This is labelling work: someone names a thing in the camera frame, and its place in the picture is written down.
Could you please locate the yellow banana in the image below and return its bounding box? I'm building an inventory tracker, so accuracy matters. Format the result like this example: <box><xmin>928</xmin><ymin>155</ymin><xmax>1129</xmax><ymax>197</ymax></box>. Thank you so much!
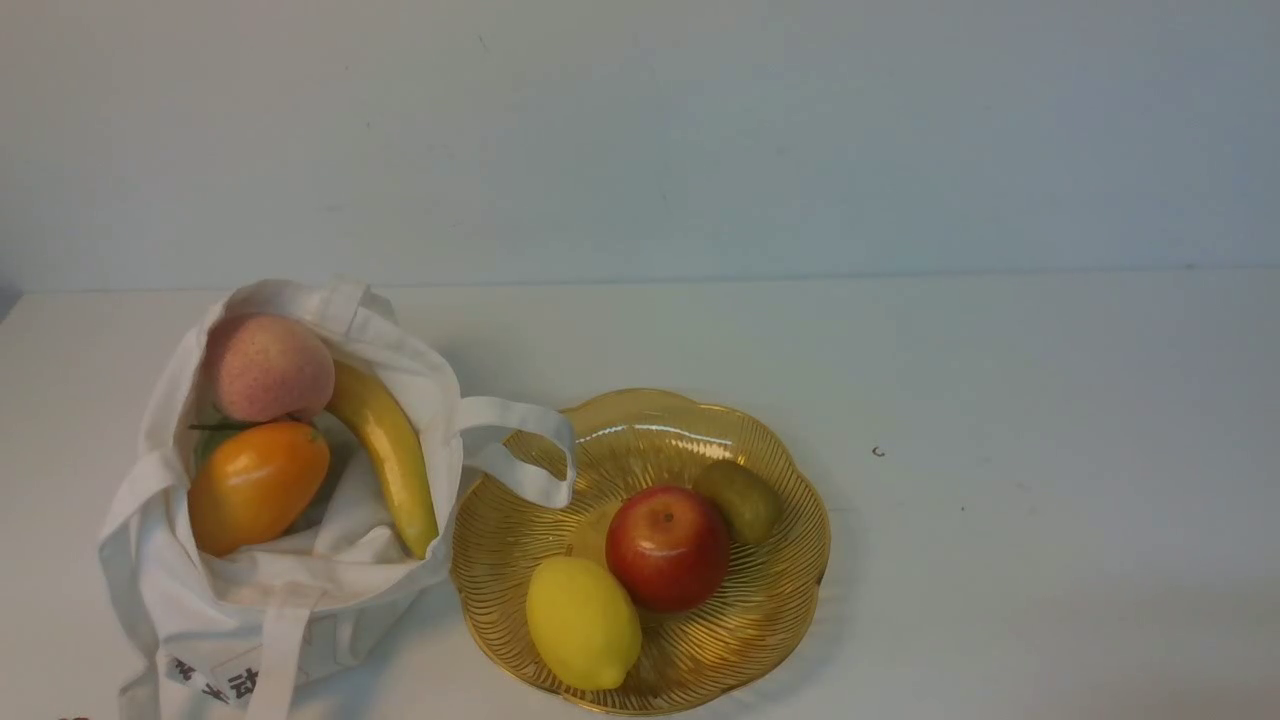
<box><xmin>326</xmin><ymin>360</ymin><xmax>440</xmax><ymax>561</ymax></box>

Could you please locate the amber glass fruit plate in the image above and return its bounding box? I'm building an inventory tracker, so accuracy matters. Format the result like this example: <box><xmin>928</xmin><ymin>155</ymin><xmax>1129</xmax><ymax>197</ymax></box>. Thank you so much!
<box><xmin>451</xmin><ymin>388</ymin><xmax>831</xmax><ymax>717</ymax></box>

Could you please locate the green fruit in bag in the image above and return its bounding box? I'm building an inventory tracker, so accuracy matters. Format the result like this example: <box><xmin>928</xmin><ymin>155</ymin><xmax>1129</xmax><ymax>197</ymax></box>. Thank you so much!
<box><xmin>188</xmin><ymin>411</ymin><xmax>252</xmax><ymax>474</ymax></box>

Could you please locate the white cloth tote bag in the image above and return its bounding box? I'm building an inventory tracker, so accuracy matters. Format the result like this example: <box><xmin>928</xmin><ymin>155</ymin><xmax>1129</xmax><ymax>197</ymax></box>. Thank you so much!
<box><xmin>99</xmin><ymin>279</ymin><xmax>577</xmax><ymax>719</ymax></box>

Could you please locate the red apple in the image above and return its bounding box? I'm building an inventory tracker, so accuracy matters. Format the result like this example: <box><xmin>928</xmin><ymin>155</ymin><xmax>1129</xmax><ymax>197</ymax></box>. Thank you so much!
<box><xmin>605</xmin><ymin>486</ymin><xmax>731</xmax><ymax>614</ymax></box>

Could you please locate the green-brown kiwi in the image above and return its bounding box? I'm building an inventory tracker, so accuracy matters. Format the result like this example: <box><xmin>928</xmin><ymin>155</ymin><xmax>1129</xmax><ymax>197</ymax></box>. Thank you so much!
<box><xmin>691</xmin><ymin>460</ymin><xmax>783</xmax><ymax>544</ymax></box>

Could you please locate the yellow lemon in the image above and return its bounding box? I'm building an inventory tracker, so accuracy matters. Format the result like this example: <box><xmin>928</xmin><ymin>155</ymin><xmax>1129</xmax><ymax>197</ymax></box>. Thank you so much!
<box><xmin>525</xmin><ymin>556</ymin><xmax>643</xmax><ymax>691</ymax></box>

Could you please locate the pink peach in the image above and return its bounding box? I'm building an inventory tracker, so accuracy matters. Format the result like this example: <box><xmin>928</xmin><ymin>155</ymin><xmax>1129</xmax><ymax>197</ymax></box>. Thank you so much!
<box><xmin>204</xmin><ymin>314</ymin><xmax>337</xmax><ymax>423</ymax></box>

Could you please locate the orange mango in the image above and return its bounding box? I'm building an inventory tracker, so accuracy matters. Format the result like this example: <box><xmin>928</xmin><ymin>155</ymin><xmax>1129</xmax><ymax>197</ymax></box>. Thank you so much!
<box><xmin>187</xmin><ymin>421</ymin><xmax>332</xmax><ymax>557</ymax></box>

